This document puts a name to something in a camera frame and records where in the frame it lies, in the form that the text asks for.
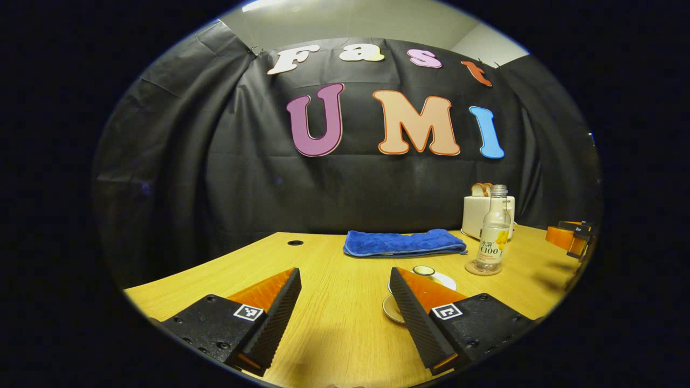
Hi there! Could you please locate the round cork coaster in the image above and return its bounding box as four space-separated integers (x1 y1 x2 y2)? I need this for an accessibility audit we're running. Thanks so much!
465 260 503 276

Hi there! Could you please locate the blue towel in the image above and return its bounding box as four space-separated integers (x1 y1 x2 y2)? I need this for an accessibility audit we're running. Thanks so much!
343 229 468 258

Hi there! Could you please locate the clear glass water bottle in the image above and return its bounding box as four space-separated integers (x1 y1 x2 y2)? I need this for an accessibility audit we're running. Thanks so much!
474 184 511 273

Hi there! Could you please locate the cream ceramic saucer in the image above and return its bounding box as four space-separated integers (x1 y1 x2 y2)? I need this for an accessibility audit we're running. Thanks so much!
382 294 406 324

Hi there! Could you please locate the black backdrop cloth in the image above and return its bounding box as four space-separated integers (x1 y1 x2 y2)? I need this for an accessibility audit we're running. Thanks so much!
92 19 603 292

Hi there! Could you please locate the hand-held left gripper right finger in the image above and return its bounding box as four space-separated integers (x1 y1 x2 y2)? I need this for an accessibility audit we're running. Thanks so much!
389 267 534 376

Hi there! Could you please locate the white toaster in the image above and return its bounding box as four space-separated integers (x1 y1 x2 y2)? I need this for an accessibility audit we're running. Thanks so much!
461 195 515 240

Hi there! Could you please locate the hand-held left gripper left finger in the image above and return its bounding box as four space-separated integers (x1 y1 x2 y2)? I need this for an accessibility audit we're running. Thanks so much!
162 268 302 377

